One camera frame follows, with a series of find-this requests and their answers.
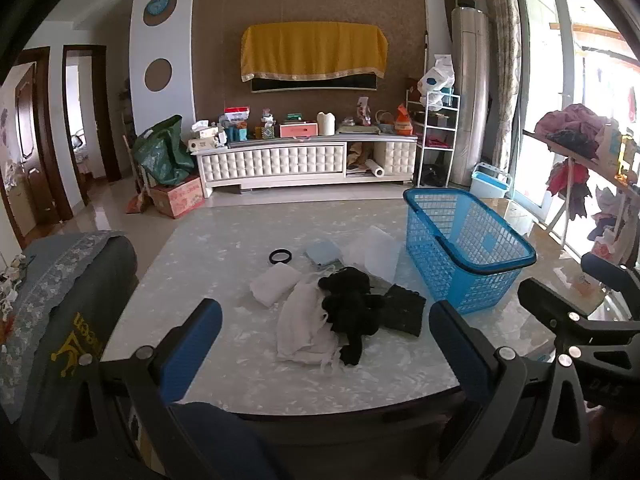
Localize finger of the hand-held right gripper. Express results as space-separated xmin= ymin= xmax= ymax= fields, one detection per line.
xmin=581 ymin=252 xmax=640 ymax=306
xmin=517 ymin=277 xmax=640 ymax=346

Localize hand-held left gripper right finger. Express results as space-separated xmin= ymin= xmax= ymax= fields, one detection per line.
xmin=428 ymin=300 xmax=593 ymax=480

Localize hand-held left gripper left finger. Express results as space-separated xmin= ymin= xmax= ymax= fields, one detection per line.
xmin=60 ymin=298 xmax=223 ymax=480

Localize blue plastic basket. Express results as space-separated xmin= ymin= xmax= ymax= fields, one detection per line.
xmin=403 ymin=187 xmax=537 ymax=316

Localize black lace cloth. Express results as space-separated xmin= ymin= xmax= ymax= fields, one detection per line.
xmin=377 ymin=284 xmax=427 ymax=338

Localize white cloth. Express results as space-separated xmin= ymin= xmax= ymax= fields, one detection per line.
xmin=249 ymin=265 xmax=303 ymax=308

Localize white garment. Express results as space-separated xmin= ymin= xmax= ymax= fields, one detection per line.
xmin=275 ymin=275 xmax=346 ymax=372

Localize black fluffy garment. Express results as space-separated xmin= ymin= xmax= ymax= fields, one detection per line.
xmin=318 ymin=266 xmax=386 ymax=367

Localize light blue cloth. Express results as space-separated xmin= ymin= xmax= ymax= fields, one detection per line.
xmin=305 ymin=240 xmax=343 ymax=268

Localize hanging red dark clothes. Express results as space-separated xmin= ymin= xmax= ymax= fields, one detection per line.
xmin=546 ymin=157 xmax=593 ymax=221

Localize wooden drying rack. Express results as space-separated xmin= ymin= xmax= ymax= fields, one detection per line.
xmin=530 ymin=132 xmax=640 ymax=261

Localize white translucent plastic bag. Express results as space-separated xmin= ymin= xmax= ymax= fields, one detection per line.
xmin=342 ymin=225 xmax=401 ymax=283

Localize blue white mop bucket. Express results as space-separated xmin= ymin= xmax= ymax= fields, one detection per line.
xmin=470 ymin=161 xmax=513 ymax=200

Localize grey covered chair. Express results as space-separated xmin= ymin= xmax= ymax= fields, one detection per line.
xmin=0 ymin=230 xmax=138 ymax=461

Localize cardboard box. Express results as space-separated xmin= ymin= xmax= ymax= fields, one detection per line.
xmin=149 ymin=175 xmax=206 ymax=219

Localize pile of pink dark clothes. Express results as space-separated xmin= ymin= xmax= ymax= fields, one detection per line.
xmin=535 ymin=104 xmax=608 ymax=158

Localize green bag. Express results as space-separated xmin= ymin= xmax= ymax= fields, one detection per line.
xmin=131 ymin=115 xmax=197 ymax=186

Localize white television cabinet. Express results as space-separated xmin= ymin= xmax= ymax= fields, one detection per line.
xmin=191 ymin=132 xmax=418 ymax=198

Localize white metal shelf rack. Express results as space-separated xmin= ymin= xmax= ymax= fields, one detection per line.
xmin=405 ymin=87 xmax=461 ymax=188

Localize tissue box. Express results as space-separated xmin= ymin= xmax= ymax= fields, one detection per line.
xmin=189 ymin=120 xmax=222 ymax=154

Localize standing air conditioner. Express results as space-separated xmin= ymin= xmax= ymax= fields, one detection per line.
xmin=450 ymin=7 xmax=491 ymax=188

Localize orange bag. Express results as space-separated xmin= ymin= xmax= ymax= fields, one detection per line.
xmin=395 ymin=104 xmax=417 ymax=134

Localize patterned curtain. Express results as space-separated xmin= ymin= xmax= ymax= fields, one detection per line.
xmin=480 ymin=0 xmax=523 ymax=176

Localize pink storage box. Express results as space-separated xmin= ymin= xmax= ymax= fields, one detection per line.
xmin=279 ymin=122 xmax=319 ymax=138

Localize white plastic bags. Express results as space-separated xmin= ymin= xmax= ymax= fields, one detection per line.
xmin=417 ymin=54 xmax=456 ymax=111

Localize brown wooden door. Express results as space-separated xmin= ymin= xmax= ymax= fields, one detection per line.
xmin=0 ymin=47 xmax=74 ymax=250

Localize yellow cloth cover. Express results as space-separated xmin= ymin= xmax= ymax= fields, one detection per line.
xmin=240 ymin=22 xmax=389 ymax=83

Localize brown door frame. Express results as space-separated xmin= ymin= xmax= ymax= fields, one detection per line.
xmin=62 ymin=45 xmax=122 ymax=206

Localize round brown wall decor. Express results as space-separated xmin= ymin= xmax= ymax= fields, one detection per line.
xmin=144 ymin=58 xmax=173 ymax=92

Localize round blue wall decor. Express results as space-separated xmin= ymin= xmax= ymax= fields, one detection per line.
xmin=143 ymin=0 xmax=178 ymax=27

